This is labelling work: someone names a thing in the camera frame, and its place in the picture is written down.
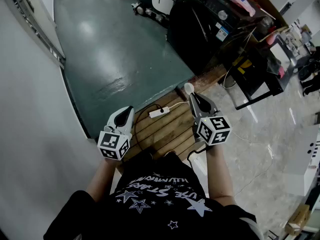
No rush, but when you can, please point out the black star print t-shirt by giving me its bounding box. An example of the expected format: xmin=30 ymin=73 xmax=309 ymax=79
xmin=43 ymin=150 xmax=261 ymax=240

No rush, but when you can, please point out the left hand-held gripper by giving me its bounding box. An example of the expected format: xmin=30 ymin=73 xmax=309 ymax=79
xmin=97 ymin=106 xmax=135 ymax=161

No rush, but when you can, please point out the metal door handle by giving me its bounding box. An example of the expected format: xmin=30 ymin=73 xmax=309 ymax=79
xmin=21 ymin=0 xmax=35 ymax=13

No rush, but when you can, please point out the white door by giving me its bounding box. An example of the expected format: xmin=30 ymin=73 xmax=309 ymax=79
xmin=0 ymin=0 xmax=67 ymax=70

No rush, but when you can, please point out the white power cable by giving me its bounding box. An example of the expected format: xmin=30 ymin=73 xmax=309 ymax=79
xmin=168 ymin=100 xmax=191 ymax=109

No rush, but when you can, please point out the pink packet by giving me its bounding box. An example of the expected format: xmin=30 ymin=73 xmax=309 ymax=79
xmin=231 ymin=0 xmax=257 ymax=17

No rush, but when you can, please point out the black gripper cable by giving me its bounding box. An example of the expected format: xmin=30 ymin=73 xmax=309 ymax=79
xmin=186 ymin=146 xmax=208 ymax=170

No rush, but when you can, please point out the person's left forearm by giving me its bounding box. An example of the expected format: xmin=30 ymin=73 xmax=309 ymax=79
xmin=86 ymin=156 xmax=123 ymax=202

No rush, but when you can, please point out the black power cable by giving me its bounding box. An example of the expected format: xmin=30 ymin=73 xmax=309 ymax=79
xmin=131 ymin=104 xmax=162 ymax=153

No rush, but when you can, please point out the white power strip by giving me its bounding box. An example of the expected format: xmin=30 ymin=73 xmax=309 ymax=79
xmin=148 ymin=106 xmax=171 ymax=119

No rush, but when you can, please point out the white plastic spoon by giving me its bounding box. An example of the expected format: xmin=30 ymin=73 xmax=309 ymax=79
xmin=184 ymin=82 xmax=196 ymax=96

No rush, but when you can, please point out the person's right forearm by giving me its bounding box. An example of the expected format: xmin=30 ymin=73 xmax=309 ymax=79
xmin=204 ymin=143 xmax=237 ymax=206

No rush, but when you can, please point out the black washing machine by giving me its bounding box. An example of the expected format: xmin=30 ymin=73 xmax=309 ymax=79
xmin=166 ymin=0 xmax=258 ymax=76

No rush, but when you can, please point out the small cardboard box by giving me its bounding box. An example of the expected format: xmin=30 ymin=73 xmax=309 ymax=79
xmin=284 ymin=203 xmax=311 ymax=237

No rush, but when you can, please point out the wooden slatted pallet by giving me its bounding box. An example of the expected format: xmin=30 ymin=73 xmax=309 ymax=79
xmin=116 ymin=67 xmax=227 ymax=175

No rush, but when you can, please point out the white cabinet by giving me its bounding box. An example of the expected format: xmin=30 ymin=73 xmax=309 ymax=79
xmin=279 ymin=125 xmax=320 ymax=197

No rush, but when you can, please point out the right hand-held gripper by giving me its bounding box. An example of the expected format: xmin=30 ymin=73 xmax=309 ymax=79
xmin=189 ymin=92 xmax=233 ymax=146

